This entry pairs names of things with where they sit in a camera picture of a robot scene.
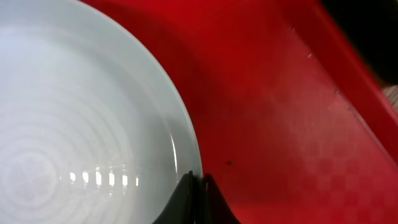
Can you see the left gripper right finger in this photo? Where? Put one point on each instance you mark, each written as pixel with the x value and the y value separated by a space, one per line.
pixel 215 209

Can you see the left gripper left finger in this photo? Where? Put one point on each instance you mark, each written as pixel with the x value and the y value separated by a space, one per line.
pixel 179 209

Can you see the light blue dinner plate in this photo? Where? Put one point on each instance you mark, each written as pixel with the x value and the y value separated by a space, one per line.
pixel 92 128

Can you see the red plastic serving tray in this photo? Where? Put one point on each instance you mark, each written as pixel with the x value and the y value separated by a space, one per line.
pixel 280 138

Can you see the black plastic tray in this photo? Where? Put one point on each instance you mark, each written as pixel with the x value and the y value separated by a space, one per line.
pixel 371 26

